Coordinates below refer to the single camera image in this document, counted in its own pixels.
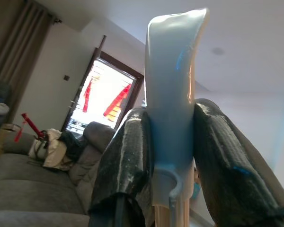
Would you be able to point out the grey fabric sofa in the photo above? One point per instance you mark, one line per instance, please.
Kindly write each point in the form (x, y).
(26, 189)

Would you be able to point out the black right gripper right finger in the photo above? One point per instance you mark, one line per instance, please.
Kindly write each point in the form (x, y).
(227, 170)

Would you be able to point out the small red hanging decoration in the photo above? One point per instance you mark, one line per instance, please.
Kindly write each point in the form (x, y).
(87, 94)

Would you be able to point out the dark green cloth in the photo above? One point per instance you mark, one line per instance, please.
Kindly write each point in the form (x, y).
(72, 144)

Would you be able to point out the brown framed glass door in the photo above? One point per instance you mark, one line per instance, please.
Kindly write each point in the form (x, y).
(104, 99)

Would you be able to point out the dark wall switch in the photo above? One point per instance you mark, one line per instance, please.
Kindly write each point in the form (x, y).
(66, 77)

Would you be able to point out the large red hanging decoration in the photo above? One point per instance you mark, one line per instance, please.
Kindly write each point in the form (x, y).
(117, 105)

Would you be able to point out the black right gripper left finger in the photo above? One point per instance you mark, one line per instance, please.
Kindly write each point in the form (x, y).
(125, 170)

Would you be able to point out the red stick with tassel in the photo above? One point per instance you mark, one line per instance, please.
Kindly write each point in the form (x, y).
(32, 124)

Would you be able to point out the brown curtain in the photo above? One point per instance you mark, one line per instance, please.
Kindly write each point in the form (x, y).
(14, 47)

